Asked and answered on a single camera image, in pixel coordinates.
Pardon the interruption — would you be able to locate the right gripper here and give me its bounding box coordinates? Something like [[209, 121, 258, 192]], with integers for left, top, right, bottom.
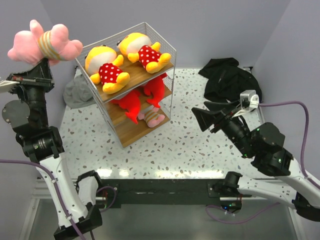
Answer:
[[189, 98, 254, 157]]

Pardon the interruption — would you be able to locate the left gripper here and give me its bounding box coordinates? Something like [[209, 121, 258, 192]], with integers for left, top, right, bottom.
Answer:
[[5, 57, 54, 126]]

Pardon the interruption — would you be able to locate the pink plush striped hat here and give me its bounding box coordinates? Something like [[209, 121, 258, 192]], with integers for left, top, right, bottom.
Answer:
[[137, 105, 166, 128], [7, 19, 83, 66]]

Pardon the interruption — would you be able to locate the yellow plush red dotted dress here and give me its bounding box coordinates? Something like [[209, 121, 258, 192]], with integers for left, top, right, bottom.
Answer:
[[85, 45, 131, 95]]

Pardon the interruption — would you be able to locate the red shark plush back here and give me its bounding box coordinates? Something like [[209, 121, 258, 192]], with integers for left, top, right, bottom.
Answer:
[[142, 73, 167, 108]]

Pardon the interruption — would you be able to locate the red shark plush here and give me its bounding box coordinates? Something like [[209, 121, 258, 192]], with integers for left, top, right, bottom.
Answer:
[[111, 89, 141, 124], [142, 73, 167, 108]]

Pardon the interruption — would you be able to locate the red shark plush front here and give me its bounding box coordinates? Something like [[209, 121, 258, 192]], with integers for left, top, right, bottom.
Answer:
[[111, 89, 141, 124]]

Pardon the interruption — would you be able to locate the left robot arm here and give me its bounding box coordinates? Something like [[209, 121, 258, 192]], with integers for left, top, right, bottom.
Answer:
[[0, 58, 104, 240]]

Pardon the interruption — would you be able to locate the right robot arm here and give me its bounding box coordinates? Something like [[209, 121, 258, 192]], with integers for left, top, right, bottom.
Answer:
[[191, 99, 320, 222]]

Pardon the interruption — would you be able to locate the black jacket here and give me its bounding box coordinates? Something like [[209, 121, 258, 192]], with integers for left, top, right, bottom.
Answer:
[[198, 57, 263, 106]]

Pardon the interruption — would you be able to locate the grey cloth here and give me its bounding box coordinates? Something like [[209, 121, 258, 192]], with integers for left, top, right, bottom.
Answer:
[[63, 74, 95, 109]]

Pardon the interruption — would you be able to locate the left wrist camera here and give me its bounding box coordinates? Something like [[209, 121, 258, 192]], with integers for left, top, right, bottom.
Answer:
[[0, 76, 20, 94]]

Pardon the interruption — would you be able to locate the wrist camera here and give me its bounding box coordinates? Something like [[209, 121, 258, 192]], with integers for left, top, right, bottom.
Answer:
[[0, 76, 20, 94], [232, 90, 260, 118]]

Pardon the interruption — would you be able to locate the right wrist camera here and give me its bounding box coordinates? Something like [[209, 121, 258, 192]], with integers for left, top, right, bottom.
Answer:
[[232, 90, 260, 118]]

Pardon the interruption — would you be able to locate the white wire wooden shelf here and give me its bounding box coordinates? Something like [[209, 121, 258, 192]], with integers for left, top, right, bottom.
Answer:
[[75, 22, 177, 148]]

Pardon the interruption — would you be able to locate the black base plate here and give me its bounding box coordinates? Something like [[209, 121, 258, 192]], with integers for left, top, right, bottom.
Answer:
[[96, 178, 248, 209]]

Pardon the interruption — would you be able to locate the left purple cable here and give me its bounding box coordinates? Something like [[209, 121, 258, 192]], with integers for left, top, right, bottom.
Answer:
[[0, 159, 118, 240]]

